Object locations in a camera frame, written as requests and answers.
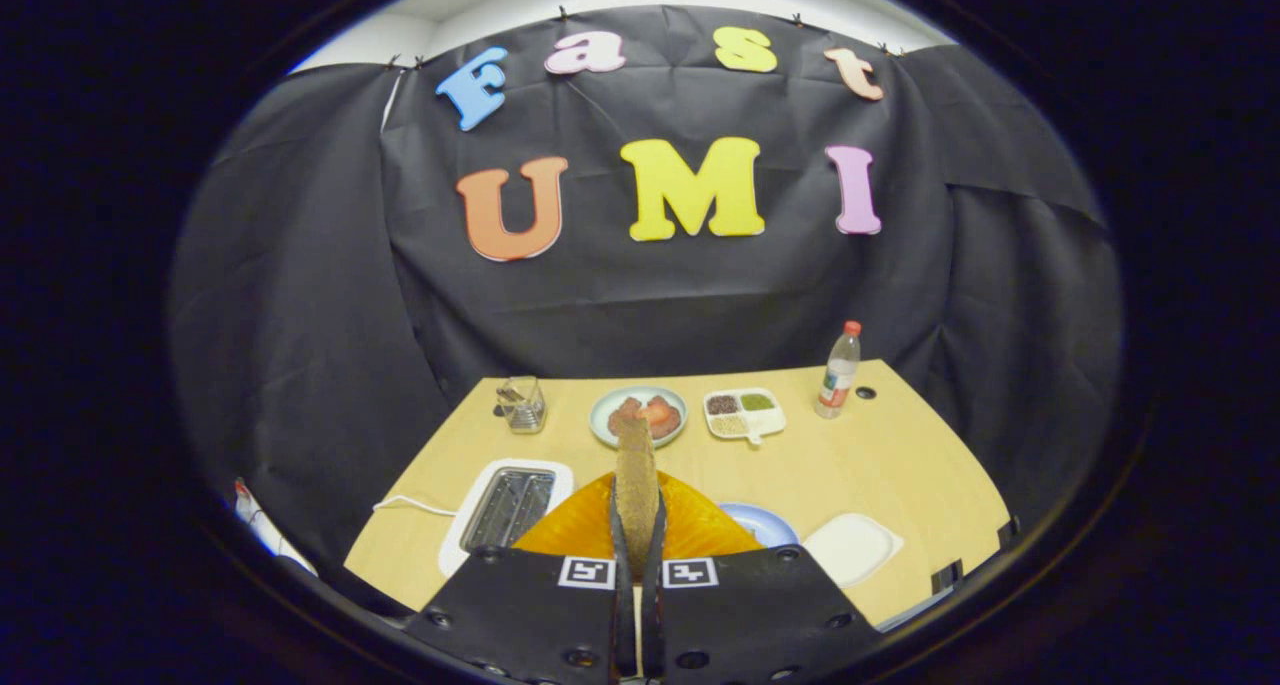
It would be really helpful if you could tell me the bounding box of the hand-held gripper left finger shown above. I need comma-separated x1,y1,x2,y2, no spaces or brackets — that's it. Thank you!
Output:
405,470,641,685

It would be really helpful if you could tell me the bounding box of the toasted brown bread slice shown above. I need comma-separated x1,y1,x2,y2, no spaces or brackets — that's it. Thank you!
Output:
610,410,663,578

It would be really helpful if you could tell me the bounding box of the white square plate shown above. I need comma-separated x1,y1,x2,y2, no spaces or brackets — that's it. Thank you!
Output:
802,513,904,590

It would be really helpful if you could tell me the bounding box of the pale green plate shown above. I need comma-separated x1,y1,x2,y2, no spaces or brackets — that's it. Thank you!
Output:
589,385,689,450

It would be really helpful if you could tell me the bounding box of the light blue plate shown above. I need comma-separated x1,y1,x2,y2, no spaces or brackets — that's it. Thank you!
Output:
718,502,801,549

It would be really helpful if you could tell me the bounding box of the clear water bottle red cap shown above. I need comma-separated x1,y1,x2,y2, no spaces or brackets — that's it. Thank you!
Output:
814,321,862,420

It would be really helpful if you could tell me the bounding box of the clear glass utensil holder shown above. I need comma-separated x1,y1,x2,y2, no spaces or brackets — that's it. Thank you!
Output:
493,376,548,435

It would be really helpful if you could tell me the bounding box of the black backdrop cloth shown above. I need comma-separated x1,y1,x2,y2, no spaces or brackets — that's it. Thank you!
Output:
168,5,1126,586

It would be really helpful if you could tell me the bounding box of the white bottle with red cap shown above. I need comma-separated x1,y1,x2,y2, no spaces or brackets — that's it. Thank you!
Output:
233,478,318,578

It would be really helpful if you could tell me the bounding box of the white toaster cable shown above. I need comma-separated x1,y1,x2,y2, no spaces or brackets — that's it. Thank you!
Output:
372,495,459,518

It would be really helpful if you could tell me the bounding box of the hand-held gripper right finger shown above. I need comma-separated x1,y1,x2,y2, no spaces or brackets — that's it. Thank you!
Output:
640,470,886,685

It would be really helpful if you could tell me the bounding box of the white toaster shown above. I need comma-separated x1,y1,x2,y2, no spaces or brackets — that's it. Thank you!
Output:
438,459,575,578

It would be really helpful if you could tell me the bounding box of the white divided condiment dish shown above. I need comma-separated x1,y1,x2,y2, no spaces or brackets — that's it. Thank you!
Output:
702,388,787,447

